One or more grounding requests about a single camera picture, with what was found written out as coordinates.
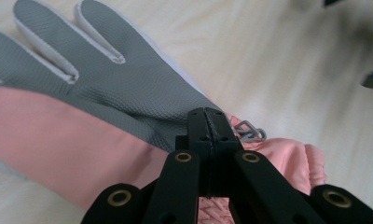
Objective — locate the pink padded glove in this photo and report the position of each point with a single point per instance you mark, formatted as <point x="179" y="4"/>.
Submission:
<point x="82" y="140"/>

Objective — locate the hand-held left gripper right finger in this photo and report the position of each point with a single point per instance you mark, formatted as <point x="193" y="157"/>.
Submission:
<point x="222" y="130"/>

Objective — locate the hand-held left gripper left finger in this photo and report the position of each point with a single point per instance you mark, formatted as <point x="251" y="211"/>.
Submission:
<point x="197" y="130"/>

